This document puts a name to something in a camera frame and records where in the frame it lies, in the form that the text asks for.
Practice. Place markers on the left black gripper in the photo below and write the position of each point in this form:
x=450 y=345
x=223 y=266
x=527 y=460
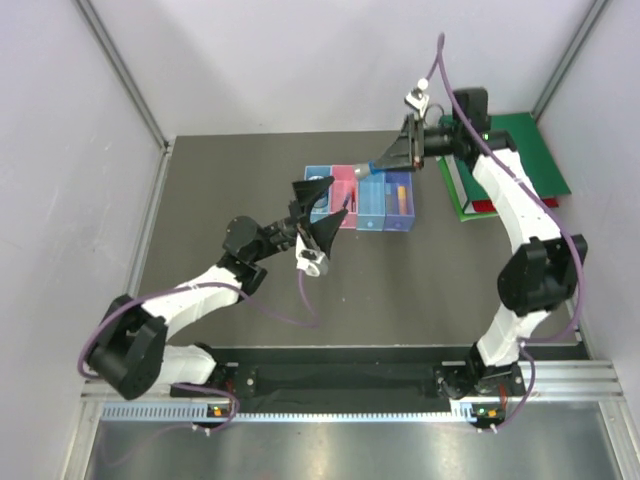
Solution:
x=324 y=229

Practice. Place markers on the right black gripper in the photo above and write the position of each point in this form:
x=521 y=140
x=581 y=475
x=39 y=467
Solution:
x=407 y=150

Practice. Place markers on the blue slime jar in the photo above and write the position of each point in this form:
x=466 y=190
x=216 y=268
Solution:
x=323 y=202

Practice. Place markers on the orange highlighter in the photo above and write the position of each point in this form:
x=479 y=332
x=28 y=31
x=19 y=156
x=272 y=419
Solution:
x=402 y=200

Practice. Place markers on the pink drawer box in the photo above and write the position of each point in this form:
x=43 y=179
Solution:
x=344 y=182

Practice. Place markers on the grey blue glue stick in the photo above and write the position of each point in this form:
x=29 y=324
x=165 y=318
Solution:
x=364 y=170

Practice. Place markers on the purple drawer box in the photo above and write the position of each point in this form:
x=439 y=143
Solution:
x=396 y=222

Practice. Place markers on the light green folder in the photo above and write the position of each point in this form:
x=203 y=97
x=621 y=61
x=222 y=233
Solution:
x=449 y=185

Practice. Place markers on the red folder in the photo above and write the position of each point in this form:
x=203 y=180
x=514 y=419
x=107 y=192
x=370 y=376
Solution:
x=487 y=207

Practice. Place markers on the dark green binder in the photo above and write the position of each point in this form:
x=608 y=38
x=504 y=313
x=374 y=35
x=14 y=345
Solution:
x=536 y=160

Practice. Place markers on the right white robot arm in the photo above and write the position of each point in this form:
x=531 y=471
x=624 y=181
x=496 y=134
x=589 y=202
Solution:
x=542 y=272

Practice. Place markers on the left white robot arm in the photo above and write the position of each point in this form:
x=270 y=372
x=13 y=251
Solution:
x=129 y=349

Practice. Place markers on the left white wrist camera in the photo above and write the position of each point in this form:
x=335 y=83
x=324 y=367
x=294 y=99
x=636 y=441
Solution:
x=311 y=261

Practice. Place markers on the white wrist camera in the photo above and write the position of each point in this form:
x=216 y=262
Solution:
x=311 y=261
x=417 y=99

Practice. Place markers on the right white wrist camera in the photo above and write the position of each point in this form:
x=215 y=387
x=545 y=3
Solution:
x=417 y=99

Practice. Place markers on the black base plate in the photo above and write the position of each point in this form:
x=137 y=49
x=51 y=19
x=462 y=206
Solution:
x=423 y=379

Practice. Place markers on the grey slotted cable duct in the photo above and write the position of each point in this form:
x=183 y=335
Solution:
x=205 y=413

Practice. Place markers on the aluminium front rail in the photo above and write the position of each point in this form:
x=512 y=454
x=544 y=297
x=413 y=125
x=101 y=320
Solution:
x=563 y=380

